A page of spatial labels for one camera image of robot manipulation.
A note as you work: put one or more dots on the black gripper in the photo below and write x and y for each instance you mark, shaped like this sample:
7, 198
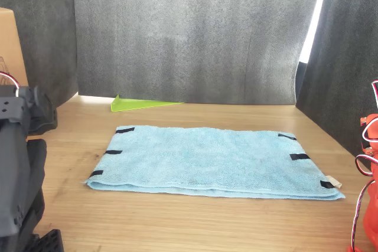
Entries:
44, 113

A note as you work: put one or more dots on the light blue towel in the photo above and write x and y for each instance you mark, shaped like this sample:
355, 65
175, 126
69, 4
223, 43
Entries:
200, 160

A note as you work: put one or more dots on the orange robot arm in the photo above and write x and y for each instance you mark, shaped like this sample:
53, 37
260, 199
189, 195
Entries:
372, 222

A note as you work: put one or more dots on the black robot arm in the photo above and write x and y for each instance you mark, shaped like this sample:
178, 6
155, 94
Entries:
14, 160

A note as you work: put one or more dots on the brown cardboard box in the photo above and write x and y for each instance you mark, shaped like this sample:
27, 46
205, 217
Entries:
10, 48

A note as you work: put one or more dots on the black tape strip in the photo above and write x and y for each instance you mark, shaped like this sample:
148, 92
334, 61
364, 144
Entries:
326, 184
287, 137
97, 173
124, 130
299, 157
113, 152

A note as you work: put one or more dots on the grey felt side panel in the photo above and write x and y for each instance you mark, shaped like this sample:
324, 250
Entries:
345, 57
44, 27

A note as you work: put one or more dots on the green plastic wedge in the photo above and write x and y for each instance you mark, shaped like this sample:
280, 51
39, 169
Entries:
130, 105

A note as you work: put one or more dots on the wide grey felt panel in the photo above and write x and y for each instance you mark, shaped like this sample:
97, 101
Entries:
192, 33

